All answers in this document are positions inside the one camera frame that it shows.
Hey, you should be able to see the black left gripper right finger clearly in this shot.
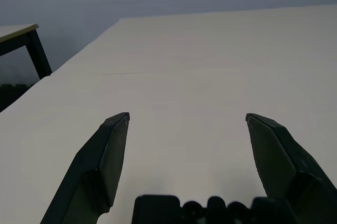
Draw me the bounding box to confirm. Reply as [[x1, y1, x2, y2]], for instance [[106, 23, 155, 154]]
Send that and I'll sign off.
[[245, 113, 337, 224]]

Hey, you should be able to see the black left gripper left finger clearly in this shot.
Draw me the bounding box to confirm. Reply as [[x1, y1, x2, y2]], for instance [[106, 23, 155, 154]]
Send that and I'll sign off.
[[39, 112, 131, 224]]

